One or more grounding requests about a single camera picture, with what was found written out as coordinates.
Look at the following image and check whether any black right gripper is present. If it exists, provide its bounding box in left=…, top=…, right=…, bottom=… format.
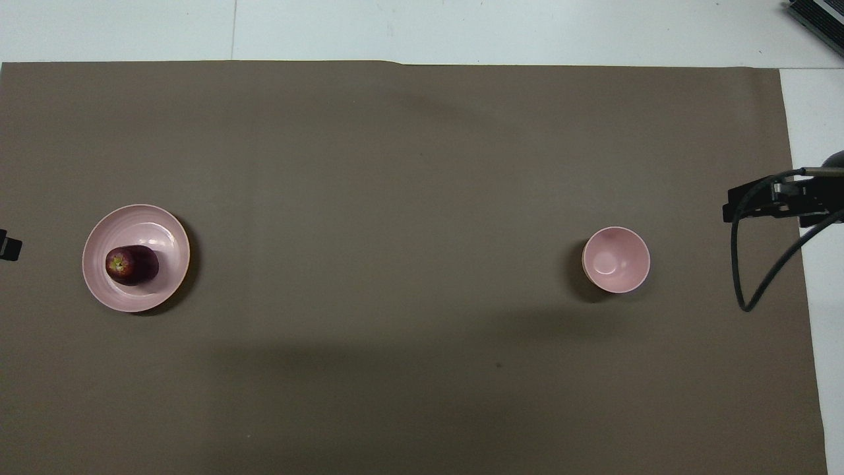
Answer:
left=722, top=174, right=844, bottom=229

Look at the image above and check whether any pink ceramic plate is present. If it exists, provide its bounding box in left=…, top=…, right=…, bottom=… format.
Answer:
left=82, top=204, right=191, bottom=313

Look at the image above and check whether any black cable with metal plug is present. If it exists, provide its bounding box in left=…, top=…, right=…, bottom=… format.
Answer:
left=731, top=167, right=844, bottom=313

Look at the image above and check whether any brown paper table mat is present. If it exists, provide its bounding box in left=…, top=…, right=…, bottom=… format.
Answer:
left=0, top=61, right=828, bottom=475

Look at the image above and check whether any black ribbed device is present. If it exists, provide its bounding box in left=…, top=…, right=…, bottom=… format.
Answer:
left=786, top=0, right=844, bottom=39

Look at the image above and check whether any dark red apple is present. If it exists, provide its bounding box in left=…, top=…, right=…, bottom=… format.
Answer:
left=105, top=245, right=160, bottom=287

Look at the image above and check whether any pink ceramic bowl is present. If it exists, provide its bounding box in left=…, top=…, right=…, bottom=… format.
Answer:
left=582, top=226, right=651, bottom=295

